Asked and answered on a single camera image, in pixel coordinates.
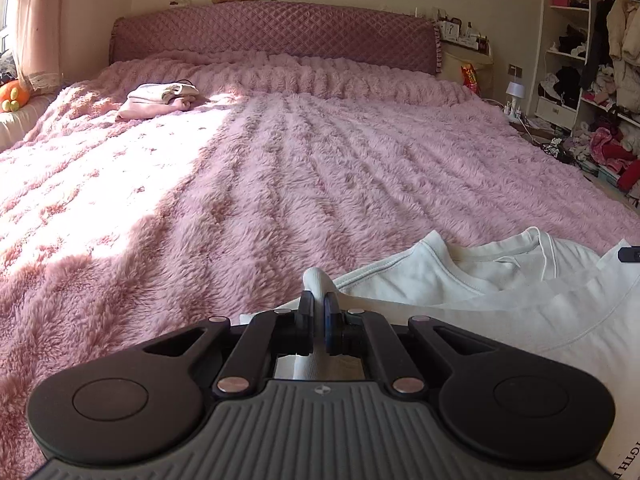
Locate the pink quilted headboard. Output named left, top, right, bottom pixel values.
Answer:
left=110, top=1, right=445, bottom=77

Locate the red snack bag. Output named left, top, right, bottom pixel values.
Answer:
left=460, top=62, right=481, bottom=96

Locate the white printed sweatshirt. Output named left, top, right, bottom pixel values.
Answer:
left=239, top=227, right=640, bottom=461

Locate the cream bedside shelf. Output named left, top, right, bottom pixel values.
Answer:
left=436, top=35, right=495, bottom=86

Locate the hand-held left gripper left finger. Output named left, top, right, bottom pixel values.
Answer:
left=140, top=291, right=317, bottom=396

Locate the pink fluffy blanket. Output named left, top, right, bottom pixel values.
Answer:
left=0, top=50, right=640, bottom=467

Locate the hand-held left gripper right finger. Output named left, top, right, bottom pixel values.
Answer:
left=324, top=293, right=501, bottom=396

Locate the pink curtain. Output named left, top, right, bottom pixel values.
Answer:
left=10, top=0, right=69, bottom=94

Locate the pile of pink red clothes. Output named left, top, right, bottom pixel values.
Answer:
left=589, top=125, right=640, bottom=192

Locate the folded pink garment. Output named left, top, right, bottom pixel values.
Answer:
left=115, top=94, right=201, bottom=122

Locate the cream hanging jacket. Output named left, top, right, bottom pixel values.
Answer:
left=606, top=0, right=640, bottom=111

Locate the orange plush toy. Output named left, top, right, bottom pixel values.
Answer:
left=0, top=80, right=28, bottom=113

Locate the white drawer box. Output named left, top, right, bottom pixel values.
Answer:
left=535, top=97, right=576, bottom=129

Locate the white shelving unit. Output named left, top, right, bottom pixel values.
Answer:
left=530, top=0, right=640, bottom=131

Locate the folded cream garment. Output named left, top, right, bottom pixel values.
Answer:
left=127, top=81, right=200, bottom=106

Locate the white table lamp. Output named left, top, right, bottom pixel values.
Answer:
left=505, top=82, right=525, bottom=113

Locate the black hanging coat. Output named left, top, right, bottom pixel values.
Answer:
left=582, top=0, right=614, bottom=92

